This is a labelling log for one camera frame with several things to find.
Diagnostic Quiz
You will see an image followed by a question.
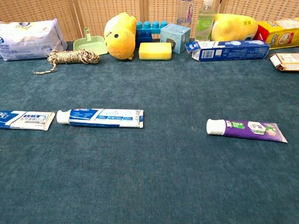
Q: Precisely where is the purple toothpaste tube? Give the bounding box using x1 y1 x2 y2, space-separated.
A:
206 119 288 143

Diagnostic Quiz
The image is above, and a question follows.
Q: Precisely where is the blue white toothpaste tube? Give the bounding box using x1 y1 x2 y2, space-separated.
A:
56 108 144 129

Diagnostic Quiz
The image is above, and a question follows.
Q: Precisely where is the blue toothpaste carton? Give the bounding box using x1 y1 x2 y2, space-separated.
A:
185 40 271 62

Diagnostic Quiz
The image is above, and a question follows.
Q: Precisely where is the blue white toothpaste with seven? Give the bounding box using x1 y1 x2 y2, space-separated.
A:
0 110 56 131

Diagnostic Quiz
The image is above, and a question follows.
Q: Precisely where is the yellow sponge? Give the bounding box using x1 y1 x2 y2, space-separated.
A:
138 42 173 61

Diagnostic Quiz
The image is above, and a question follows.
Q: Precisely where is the yellow plush duck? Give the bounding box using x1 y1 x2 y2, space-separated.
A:
104 12 138 61

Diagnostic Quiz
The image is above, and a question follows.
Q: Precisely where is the light blue cardboard box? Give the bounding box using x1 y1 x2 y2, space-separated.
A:
160 23 191 54

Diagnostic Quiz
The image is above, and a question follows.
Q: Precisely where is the blue building block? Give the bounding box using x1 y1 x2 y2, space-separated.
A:
135 20 168 49

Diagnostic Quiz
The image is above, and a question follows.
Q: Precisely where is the green plastic dustpan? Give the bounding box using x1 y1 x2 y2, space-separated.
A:
73 27 108 56

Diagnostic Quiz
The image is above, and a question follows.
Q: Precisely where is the clear bottle pink label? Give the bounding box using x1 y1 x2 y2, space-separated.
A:
176 0 196 28

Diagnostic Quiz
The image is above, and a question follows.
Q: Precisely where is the clear bottle green label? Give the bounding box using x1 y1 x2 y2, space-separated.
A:
195 0 216 42

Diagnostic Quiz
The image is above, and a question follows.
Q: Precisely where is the woven folding screen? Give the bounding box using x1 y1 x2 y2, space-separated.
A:
0 0 299 42

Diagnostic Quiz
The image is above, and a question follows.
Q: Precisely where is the yellow plush toy with tag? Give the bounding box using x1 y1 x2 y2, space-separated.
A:
211 13 259 42

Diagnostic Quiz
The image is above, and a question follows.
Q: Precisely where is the white tissue pack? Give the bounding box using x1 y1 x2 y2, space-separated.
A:
0 18 68 62

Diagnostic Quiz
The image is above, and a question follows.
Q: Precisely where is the brown white small carton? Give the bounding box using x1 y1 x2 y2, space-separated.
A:
269 53 299 71

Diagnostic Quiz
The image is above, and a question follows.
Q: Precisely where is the yellow snack package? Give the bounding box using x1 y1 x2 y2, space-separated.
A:
253 18 299 50

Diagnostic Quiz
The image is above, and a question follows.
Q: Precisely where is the coiled beige rope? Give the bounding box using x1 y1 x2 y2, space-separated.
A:
33 49 100 75

